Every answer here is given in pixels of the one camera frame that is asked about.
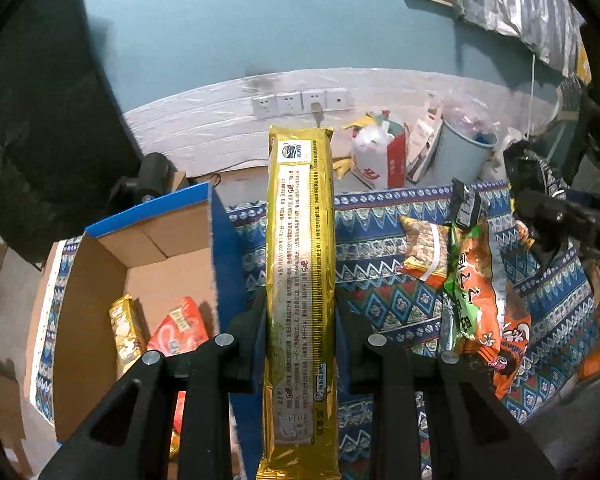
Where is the blue-edged cardboard box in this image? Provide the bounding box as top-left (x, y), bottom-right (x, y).
top-left (52, 182), bottom-right (268, 480)

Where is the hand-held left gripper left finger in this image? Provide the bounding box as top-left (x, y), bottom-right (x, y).
top-left (39, 289), bottom-right (269, 480)

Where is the dark crinkle-edged snack packet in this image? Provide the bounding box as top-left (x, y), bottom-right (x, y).
top-left (505, 141), bottom-right (567, 196)

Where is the white hanging cord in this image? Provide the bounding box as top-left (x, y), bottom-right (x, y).
top-left (527, 52), bottom-right (536, 136)

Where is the white and brown paper bag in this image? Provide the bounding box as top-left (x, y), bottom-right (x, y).
top-left (405, 95), bottom-right (444, 184)

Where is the red snack packet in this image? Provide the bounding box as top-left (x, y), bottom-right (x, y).
top-left (147, 296), bottom-right (211, 436)

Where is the long gold snack packet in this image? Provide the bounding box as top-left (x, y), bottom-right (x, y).
top-left (256, 125), bottom-right (342, 480)

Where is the brown cardboard piece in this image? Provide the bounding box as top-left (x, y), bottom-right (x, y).
top-left (0, 360), bottom-right (31, 461)

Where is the light blue bucket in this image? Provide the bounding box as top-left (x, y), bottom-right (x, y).
top-left (432, 120), bottom-right (498, 186)

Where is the black snack packet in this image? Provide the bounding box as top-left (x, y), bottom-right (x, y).
top-left (447, 178), bottom-right (482, 228)

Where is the beige orange-edged snack packet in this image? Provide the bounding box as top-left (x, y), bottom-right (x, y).
top-left (399, 216), bottom-right (453, 289)

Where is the white wall socket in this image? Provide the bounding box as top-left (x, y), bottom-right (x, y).
top-left (301, 89), bottom-right (327, 112)
top-left (325, 87), bottom-right (353, 110)
top-left (252, 94), bottom-right (278, 117)
top-left (276, 91), bottom-right (303, 115)

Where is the silver curtain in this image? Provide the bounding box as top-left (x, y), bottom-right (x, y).
top-left (452, 0), bottom-right (588, 78)

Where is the red and white bag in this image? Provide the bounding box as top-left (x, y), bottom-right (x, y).
top-left (351, 110), bottom-right (411, 190)

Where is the orange brown snack packet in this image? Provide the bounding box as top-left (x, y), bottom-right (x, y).
top-left (577, 345), bottom-right (600, 386)

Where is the black round device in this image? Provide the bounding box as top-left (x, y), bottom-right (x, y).
top-left (111, 152), bottom-right (177, 208)

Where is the black hanging cloth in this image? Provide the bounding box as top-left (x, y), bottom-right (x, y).
top-left (0, 0), bottom-right (146, 266)

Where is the clear plastic bin liner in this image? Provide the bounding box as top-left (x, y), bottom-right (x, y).
top-left (442, 95), bottom-right (501, 137)

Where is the green snack packet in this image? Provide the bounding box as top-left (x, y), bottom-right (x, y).
top-left (440, 225), bottom-right (501, 356)

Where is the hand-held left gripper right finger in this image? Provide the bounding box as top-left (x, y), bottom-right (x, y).
top-left (334, 299), bottom-right (557, 480)

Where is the patterned blue blanket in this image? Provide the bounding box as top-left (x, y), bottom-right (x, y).
top-left (27, 180), bottom-right (600, 480)

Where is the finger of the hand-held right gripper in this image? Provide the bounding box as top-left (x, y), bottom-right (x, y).
top-left (514, 190), bottom-right (594, 234)

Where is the small gold snack packet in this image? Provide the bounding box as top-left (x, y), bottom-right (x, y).
top-left (109, 294), bottom-right (148, 376)

